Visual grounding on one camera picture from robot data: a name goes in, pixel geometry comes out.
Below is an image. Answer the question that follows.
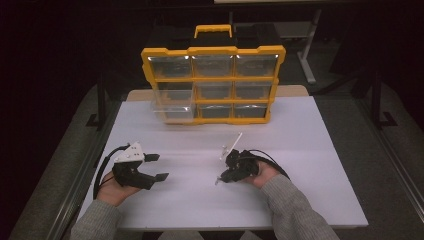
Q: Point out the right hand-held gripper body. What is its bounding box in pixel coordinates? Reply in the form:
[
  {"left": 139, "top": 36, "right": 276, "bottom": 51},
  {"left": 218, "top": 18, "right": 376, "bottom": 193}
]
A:
[{"left": 220, "top": 132, "right": 259, "bottom": 181}]

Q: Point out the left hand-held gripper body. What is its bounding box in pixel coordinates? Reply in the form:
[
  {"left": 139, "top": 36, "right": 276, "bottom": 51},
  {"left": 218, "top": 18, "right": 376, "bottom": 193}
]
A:
[{"left": 112, "top": 142, "right": 146, "bottom": 190}]

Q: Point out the clear plastic drawer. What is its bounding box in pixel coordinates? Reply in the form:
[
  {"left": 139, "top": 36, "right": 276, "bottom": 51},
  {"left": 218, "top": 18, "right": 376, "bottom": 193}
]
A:
[{"left": 151, "top": 82, "right": 198, "bottom": 122}]

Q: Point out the yellow black organizer cabinet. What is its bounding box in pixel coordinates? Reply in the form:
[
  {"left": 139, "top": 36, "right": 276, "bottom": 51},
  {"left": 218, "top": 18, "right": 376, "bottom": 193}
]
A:
[{"left": 140, "top": 23, "right": 287, "bottom": 126}]

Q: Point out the person's left hand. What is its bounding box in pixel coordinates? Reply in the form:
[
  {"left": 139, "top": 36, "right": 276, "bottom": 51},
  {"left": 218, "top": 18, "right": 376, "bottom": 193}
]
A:
[{"left": 97, "top": 171, "right": 141, "bottom": 207}]

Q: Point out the person's right hand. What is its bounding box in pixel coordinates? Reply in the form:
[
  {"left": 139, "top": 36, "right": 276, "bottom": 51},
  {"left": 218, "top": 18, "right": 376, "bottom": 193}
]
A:
[{"left": 244, "top": 162, "right": 283, "bottom": 189}]

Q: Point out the black metal stand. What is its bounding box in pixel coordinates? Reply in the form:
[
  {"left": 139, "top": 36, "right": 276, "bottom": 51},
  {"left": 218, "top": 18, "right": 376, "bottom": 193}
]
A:
[
  {"left": 85, "top": 74, "right": 108, "bottom": 131},
  {"left": 371, "top": 69, "right": 398, "bottom": 130}
]

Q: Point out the grid of clear drawers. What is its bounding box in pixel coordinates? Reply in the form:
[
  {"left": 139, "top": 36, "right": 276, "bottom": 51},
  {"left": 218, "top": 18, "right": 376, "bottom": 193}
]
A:
[{"left": 147, "top": 54, "right": 279, "bottom": 119}]

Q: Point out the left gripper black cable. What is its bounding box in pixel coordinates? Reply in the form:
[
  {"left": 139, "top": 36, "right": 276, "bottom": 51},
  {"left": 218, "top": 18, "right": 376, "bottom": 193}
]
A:
[{"left": 93, "top": 144, "right": 131, "bottom": 200}]

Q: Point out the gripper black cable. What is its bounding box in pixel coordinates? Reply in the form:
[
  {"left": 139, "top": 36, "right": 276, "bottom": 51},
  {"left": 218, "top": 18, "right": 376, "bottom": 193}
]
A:
[
  {"left": 248, "top": 149, "right": 291, "bottom": 181},
  {"left": 93, "top": 144, "right": 131, "bottom": 200}
]

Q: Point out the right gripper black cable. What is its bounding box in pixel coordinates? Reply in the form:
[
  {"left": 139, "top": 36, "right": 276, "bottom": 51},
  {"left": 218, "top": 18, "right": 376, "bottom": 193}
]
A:
[{"left": 248, "top": 149, "right": 291, "bottom": 181}]

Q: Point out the metal floor rail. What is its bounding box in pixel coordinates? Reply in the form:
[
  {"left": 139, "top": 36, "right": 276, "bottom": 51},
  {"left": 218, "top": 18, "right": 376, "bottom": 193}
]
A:
[
  {"left": 46, "top": 99, "right": 123, "bottom": 240},
  {"left": 354, "top": 98, "right": 424, "bottom": 214}
]

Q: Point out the white metal desk frame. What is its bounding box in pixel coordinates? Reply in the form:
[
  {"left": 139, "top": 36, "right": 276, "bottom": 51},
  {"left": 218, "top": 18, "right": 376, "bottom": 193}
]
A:
[{"left": 233, "top": 9, "right": 323, "bottom": 85}]

